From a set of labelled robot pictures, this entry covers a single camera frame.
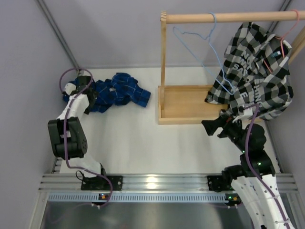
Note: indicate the blue wire hanger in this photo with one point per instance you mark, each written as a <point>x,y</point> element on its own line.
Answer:
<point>200,54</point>

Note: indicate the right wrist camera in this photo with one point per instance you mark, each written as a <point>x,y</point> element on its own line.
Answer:
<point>245,114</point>

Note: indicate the aluminium mounting rail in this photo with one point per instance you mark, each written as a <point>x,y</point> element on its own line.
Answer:
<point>132,182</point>

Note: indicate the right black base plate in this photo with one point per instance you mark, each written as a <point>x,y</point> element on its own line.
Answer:
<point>217,183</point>

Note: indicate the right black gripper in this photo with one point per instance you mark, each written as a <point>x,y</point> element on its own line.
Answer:
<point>211,126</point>

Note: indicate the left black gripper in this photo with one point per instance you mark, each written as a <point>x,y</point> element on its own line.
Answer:
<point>95,94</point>

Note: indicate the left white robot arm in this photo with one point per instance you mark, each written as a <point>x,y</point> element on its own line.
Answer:
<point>68,139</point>

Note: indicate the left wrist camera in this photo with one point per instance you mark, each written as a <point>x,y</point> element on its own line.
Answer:
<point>69,89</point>

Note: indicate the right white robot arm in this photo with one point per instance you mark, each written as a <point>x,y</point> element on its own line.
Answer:
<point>254,179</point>

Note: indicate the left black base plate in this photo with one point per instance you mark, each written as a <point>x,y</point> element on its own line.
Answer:
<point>99,183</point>

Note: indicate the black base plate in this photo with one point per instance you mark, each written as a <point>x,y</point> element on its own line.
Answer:
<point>99,183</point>
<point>217,183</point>

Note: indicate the pink wire hanger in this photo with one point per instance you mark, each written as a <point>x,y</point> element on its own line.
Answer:
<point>283,38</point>

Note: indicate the wooden clothes rack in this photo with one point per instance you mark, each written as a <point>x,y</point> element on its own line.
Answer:
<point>184,104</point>

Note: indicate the black white checkered shirt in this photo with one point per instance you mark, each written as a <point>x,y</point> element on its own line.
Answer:
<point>255,71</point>

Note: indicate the grey corner frame post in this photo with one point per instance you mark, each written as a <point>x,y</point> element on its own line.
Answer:
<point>55,28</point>

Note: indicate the slotted grey cable duct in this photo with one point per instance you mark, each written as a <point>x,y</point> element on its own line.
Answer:
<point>139,197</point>

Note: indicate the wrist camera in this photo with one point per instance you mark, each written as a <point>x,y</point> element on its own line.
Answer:
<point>245,114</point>
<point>69,89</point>

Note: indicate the blue plaid shirt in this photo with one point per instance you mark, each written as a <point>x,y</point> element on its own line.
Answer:
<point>119,90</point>

